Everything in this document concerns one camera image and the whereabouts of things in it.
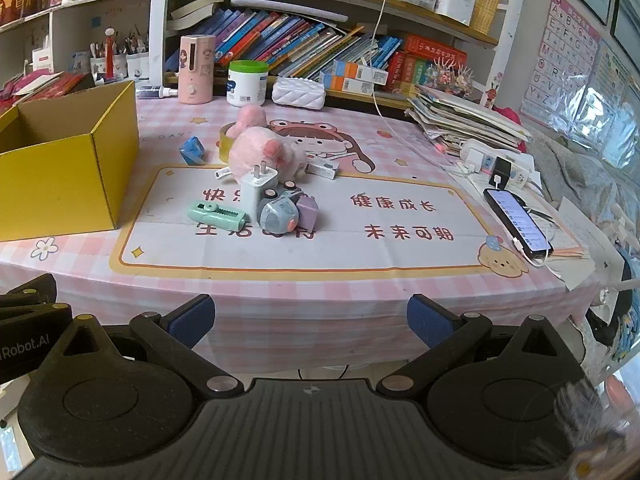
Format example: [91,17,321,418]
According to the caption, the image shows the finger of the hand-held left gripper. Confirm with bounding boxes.
[0,274,57,318]

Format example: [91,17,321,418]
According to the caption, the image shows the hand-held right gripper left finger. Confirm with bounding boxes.
[50,294,246,402]

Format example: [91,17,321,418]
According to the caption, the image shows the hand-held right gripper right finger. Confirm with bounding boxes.
[376,294,583,402]

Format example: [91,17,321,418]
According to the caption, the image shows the yellow cardboard box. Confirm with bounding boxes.
[0,80,141,243]

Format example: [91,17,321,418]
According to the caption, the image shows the blue grey toy car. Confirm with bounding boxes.
[257,181,304,233]

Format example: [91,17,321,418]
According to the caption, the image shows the white charger plug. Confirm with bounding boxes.
[239,161,280,211]

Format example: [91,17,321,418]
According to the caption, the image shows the yellowish tape roll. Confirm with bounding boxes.
[219,122,242,163]

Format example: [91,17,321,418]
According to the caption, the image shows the pink plush toy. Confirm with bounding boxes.
[227,105,306,181]

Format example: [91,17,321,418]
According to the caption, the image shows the black smartphone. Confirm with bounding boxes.
[482,187,555,256]

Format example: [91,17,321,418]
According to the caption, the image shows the black charger plug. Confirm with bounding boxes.
[492,157,513,191]

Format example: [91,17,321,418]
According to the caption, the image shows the loose paper sheets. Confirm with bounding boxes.
[545,197,598,291]

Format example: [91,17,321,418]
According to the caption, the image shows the white power strip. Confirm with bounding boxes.
[459,140,536,191]

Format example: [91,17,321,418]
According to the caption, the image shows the stack of paper booklets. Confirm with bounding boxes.
[407,85,533,158]

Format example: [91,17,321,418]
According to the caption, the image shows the grey cloth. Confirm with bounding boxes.
[530,130,640,211]

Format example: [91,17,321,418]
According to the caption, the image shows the white pen cup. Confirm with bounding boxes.
[90,54,128,82]
[125,52,151,81]

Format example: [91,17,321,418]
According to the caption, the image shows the white jar green lid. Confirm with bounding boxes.
[226,60,270,108]

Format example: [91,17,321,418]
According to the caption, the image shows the colourful bead ornament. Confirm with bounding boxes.
[430,57,476,93]

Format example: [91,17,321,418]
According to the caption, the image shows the pink cylindrical device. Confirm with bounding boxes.
[179,35,217,106]

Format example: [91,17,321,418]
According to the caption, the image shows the blue orange carton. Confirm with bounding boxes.
[320,74,376,96]
[332,60,390,84]

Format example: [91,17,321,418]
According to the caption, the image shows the white quilted pouch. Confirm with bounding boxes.
[271,77,327,111]

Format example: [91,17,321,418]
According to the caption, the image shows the red hanging doll ornament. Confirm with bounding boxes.
[102,29,116,80]

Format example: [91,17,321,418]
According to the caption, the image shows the red boxed book set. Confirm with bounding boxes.
[387,35,468,93]

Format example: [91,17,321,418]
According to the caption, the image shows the white cubby shelf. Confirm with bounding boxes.
[0,0,151,91]

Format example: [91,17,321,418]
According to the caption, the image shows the row of slanted colourful books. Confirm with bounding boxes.
[167,7,403,81]

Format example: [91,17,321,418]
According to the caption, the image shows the thick lying book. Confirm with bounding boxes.
[167,0,226,31]

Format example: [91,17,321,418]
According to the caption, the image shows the white desk organizer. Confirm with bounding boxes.
[435,0,476,26]

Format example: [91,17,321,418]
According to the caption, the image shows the white hanging cable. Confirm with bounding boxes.
[371,0,468,173]

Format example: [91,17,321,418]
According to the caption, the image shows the glossy wall poster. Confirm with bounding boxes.
[585,40,640,156]

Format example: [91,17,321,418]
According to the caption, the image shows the pink alphabet wall poster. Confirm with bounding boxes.
[520,0,601,121]

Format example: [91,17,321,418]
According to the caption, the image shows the wooden bookshelf white frame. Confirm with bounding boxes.
[150,0,516,111]

